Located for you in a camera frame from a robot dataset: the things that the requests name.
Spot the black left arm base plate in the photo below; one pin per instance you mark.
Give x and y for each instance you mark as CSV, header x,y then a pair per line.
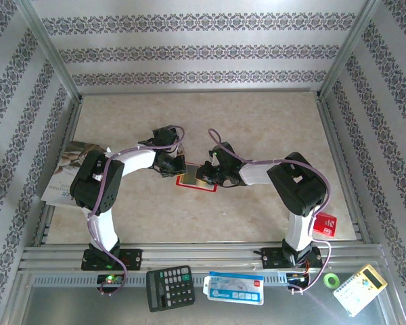
x,y
132,259

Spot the white book with bread photo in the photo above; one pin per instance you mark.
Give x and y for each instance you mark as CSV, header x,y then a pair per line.
x,y
67,149

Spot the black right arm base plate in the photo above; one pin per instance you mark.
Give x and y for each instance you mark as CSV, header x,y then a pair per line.
x,y
270,260

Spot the blue white plastic pouch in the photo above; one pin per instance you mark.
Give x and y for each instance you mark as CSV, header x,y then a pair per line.
x,y
233,287

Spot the red card holder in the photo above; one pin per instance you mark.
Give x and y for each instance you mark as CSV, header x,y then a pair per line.
x,y
180,182

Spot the aluminium frame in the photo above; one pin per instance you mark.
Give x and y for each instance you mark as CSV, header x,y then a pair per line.
x,y
203,252

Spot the red cardboard box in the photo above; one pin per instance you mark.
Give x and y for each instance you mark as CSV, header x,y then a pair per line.
x,y
328,225

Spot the yellow white calculator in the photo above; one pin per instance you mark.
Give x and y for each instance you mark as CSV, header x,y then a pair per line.
x,y
358,291

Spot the green tape roll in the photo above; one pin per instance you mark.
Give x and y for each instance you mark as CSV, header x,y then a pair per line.
x,y
325,280

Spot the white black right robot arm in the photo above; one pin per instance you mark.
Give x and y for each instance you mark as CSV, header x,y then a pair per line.
x,y
299,230

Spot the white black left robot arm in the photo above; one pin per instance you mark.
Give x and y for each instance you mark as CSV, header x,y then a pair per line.
x,y
105,227

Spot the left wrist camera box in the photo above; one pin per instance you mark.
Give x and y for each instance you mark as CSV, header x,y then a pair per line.
x,y
179,149

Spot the black desk calculator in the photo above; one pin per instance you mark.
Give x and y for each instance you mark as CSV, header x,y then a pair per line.
x,y
170,287

